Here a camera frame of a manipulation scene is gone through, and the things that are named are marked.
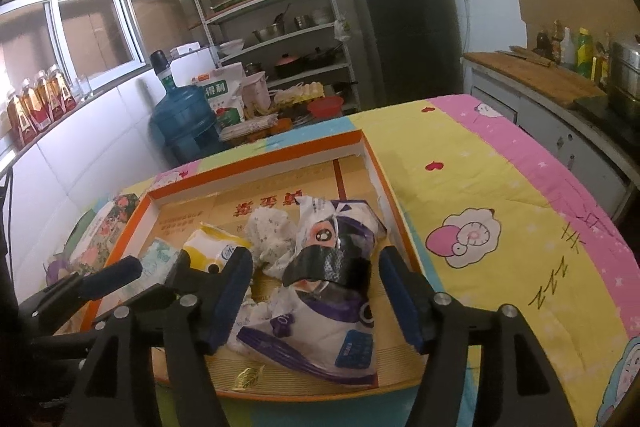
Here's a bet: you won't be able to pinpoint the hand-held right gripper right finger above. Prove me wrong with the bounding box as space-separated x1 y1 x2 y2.
377 246 578 427

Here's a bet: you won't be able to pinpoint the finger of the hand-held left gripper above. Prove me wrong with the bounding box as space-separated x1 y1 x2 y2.
20 256 146 333
92 251 223 325

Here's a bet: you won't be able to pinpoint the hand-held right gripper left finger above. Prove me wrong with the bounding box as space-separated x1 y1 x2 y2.
65 247 256 427

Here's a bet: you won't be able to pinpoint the yellow white packet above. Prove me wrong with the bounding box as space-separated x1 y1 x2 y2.
181 227 251 279

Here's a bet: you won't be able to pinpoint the black patterned cloth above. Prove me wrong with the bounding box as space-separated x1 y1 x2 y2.
282 249 372 299

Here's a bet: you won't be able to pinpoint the white purple plastic bag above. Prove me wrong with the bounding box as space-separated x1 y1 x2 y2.
235 196 388 385

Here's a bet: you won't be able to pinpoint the orange cardboard box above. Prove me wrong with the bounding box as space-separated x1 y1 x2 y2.
75 130 426 400

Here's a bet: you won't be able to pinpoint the green white tissue packet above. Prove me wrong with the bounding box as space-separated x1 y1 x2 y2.
122 237 186 303

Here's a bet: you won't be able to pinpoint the white floral crumpled bag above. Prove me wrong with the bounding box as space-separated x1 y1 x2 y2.
227 206 303 353

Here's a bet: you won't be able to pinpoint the blue water jug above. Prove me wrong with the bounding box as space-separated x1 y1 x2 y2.
150 50 223 162

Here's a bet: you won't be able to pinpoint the pack of dried noodles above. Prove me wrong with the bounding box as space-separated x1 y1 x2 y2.
220 114 278 142

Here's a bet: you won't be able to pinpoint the white flour bag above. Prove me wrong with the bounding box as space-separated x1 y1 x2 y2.
192 63 248 128

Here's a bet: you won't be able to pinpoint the orange oil bottle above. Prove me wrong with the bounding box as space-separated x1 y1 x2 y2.
35 72 65 120
47 65 78 110
5 91 36 148
21 79 51 132

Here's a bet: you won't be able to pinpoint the pink plastic container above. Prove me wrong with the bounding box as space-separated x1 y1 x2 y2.
242 72 273 110

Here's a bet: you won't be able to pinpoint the egg tray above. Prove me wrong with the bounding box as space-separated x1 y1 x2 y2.
272 82 326 105

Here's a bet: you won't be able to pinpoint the red plastic basin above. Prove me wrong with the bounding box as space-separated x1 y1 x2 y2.
306 96 346 118

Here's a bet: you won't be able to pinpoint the white appliance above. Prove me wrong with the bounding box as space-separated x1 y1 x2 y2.
150 44 221 78

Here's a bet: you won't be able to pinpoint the pot with pink lid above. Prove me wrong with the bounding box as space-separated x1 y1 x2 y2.
275 53 304 78

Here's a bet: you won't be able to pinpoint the white kitchen cabinet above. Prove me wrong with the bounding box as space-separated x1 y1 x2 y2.
460 52 640 228

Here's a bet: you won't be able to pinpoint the steel bowls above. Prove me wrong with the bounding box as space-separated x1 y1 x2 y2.
252 23 287 42

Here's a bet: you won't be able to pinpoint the wooden cutting board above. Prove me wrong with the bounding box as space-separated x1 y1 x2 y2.
465 51 606 110

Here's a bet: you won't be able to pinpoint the aluminium sliding window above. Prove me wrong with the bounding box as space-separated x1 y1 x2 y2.
0 0 151 158

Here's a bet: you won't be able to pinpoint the dark grey refrigerator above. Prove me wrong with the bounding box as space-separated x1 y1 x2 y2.
344 0 463 110

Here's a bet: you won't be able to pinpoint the metal shelf rack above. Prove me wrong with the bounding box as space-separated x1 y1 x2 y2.
189 0 361 115

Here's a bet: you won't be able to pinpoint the white plastic bottle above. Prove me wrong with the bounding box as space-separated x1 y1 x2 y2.
561 27 577 70

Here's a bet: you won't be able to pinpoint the dark sauce bottle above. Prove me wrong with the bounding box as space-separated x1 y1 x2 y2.
550 20 564 62

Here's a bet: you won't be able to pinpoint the steel steamer pot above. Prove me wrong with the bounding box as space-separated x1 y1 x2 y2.
606 34 640 118

